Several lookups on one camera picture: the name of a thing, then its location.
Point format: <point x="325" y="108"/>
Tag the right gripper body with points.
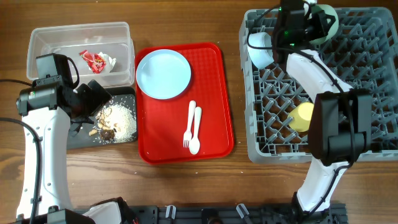
<point x="314" y="28"/>

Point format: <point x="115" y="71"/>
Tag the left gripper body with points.
<point x="89" y="102"/>

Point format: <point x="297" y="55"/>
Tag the green bowl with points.
<point x="332" y="20"/>

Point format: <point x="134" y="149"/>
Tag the rice and food scraps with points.
<point x="114" y="124"/>

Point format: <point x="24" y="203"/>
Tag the red snack wrapper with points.
<point x="95" y="62"/>

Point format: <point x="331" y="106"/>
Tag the light blue bowl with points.
<point x="260" y="49"/>

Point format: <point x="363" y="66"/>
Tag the yellow cup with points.
<point x="301" y="117"/>

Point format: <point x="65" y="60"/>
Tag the white plastic fork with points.
<point x="188" y="132"/>

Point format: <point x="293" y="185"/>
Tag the white plastic spoon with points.
<point x="194" y="144"/>

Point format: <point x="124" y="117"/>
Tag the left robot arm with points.
<point x="48" y="108"/>

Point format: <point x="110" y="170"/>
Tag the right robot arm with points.
<point x="340" y="125"/>

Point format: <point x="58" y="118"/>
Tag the grey dishwasher rack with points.
<point x="363" y="53"/>

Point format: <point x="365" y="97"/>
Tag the black plastic tray bin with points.
<point x="121" y="95"/>

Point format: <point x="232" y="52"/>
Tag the clear plastic bin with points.
<point x="110" y="38"/>

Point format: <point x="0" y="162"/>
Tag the red plastic tray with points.
<point x="161" y="123"/>

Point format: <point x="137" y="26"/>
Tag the light blue plate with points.
<point x="163" y="74"/>

